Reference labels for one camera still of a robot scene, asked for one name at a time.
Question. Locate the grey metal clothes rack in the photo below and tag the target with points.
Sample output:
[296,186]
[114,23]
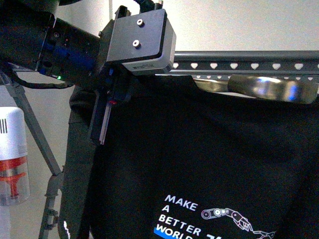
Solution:
[249,65]

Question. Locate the white orange vacuum cleaner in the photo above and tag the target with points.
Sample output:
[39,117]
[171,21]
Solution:
[14,180]

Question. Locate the black printed t-shirt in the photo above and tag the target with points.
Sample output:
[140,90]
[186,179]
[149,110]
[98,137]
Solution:
[199,159]

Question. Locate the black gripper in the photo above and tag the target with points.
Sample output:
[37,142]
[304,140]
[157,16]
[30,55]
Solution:
[112,83]

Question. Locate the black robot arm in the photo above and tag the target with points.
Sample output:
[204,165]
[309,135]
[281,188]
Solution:
[33,38]

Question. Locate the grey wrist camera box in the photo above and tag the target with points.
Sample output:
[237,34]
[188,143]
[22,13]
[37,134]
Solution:
[144,43]

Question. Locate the metal clothes hanger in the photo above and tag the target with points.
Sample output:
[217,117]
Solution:
[261,87]

